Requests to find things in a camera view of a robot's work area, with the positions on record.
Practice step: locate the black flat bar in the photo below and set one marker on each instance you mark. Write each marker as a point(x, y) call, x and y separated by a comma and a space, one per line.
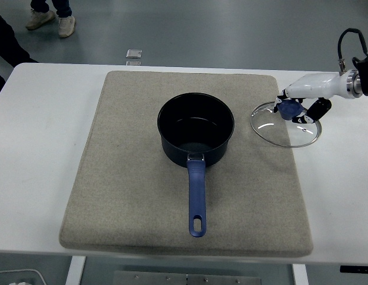
point(357, 269)

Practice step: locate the white rounded tray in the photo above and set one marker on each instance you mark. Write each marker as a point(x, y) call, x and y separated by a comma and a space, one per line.
point(38, 274)

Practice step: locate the person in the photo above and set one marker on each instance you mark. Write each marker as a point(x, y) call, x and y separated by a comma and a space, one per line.
point(66, 26)
point(9, 44)

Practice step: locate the grey metal plate with screws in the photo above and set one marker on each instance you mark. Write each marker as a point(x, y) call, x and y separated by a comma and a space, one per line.
point(172, 278)

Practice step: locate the beige fabric mat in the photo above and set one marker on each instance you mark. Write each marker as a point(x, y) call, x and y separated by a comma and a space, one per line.
point(127, 178)

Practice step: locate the white table leg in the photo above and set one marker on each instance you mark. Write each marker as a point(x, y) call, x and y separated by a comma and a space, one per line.
point(74, 271)
point(300, 275)

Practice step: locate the glass lid with blue knob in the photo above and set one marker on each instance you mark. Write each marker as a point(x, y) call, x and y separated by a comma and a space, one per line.
point(288, 111)

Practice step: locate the white crumpled object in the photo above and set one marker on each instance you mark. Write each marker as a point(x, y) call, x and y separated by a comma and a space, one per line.
point(19, 283)

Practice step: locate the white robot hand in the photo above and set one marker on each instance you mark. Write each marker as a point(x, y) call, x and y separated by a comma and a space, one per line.
point(317, 86)

